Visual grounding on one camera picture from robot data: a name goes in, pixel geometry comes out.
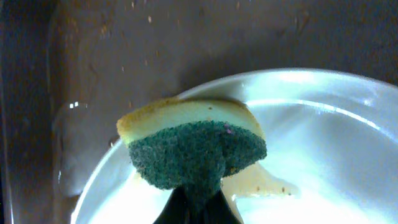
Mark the green yellow sponge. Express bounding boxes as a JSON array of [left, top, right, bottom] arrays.
[[116, 98, 267, 213]]

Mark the brown translucent tray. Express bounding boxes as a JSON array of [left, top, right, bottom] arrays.
[[1, 1, 397, 223]]

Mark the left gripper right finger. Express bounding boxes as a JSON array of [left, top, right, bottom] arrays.
[[201, 190, 241, 224]]

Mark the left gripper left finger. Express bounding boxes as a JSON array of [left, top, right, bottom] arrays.
[[154, 187, 190, 224]]

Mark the white plate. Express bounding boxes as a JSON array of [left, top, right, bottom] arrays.
[[70, 68, 398, 224]]

